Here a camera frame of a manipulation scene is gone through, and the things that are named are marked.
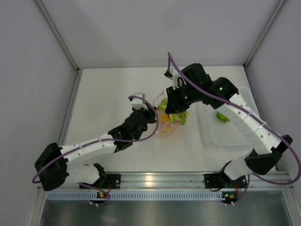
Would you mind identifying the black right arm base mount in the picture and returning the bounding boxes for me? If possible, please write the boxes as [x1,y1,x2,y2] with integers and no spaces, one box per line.
[204,162,236,191]

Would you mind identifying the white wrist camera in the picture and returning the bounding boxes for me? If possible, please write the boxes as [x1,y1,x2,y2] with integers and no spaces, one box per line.
[164,68,186,90]
[129,93,147,110]

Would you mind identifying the clear polka dot zip bag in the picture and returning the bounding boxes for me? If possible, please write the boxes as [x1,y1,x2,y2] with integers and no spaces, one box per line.
[153,91,189,136]

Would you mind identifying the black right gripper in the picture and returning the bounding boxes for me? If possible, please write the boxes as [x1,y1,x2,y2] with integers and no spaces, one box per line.
[166,83,201,115]

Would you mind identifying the aluminium frame post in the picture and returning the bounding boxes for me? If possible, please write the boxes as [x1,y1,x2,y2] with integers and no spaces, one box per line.
[33,0,79,72]

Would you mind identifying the green toy pepper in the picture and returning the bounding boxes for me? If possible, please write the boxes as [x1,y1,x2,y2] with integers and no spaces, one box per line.
[216,112,230,122]

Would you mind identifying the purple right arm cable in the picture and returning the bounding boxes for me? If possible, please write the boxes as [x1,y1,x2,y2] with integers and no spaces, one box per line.
[166,52,301,185]

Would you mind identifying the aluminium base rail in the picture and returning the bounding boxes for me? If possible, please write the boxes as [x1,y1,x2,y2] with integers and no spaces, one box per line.
[80,171,293,190]

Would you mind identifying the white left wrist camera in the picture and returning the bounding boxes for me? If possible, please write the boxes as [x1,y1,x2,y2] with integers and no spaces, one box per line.
[129,93,147,110]

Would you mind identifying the orange toy pepper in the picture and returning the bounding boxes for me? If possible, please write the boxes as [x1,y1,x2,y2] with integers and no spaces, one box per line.
[159,114,170,126]

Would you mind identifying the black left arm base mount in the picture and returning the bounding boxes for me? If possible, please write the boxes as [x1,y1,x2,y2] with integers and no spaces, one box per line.
[85,174,121,189]

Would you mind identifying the yellow toy pepper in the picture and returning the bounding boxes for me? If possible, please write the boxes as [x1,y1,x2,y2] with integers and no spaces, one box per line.
[163,125,174,133]

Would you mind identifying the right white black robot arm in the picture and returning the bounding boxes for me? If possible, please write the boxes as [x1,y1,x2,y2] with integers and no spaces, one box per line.
[164,63,293,187]

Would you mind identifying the white plastic basket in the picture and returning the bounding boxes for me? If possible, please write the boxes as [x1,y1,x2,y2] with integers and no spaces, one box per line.
[195,86,253,146]

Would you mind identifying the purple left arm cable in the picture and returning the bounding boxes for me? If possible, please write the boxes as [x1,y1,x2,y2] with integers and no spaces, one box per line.
[32,95,160,184]

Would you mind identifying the slotted white cable duct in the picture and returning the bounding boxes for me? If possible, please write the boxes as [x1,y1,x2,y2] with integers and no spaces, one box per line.
[47,190,230,201]

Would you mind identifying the pale green toy celery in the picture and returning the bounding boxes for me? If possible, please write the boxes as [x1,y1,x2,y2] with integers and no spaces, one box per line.
[157,98,189,125]

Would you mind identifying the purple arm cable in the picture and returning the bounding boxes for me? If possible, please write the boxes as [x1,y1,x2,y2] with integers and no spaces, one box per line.
[32,95,160,184]
[166,52,301,185]

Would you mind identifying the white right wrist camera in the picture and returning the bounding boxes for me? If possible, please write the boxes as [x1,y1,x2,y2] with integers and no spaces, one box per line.
[164,68,186,90]

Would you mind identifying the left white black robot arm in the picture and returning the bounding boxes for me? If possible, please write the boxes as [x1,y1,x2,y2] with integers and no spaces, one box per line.
[32,108,158,191]

